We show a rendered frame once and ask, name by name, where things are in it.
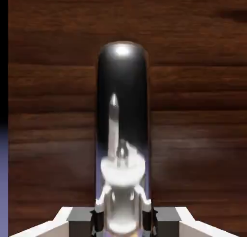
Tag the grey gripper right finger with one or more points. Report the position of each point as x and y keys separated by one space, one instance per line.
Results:
x=169 y=224

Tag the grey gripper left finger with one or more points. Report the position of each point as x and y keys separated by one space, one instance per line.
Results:
x=77 y=224

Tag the dark wood cabinet door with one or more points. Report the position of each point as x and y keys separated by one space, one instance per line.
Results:
x=193 y=105

